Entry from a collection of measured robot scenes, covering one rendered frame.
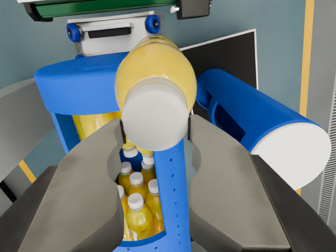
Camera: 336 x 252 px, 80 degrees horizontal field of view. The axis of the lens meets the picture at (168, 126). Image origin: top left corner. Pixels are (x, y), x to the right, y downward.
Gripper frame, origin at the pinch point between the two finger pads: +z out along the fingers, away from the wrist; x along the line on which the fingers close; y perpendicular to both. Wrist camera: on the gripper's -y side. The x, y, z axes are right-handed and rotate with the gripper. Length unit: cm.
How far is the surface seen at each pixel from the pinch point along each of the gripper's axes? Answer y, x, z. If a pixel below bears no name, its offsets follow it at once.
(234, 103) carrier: 32, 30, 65
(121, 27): -1.3, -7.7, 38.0
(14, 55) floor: 23, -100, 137
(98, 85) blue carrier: 4.4, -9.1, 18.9
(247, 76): 42, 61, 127
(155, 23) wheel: -1.1, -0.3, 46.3
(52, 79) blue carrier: 3.7, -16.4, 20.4
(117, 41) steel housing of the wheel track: 3, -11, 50
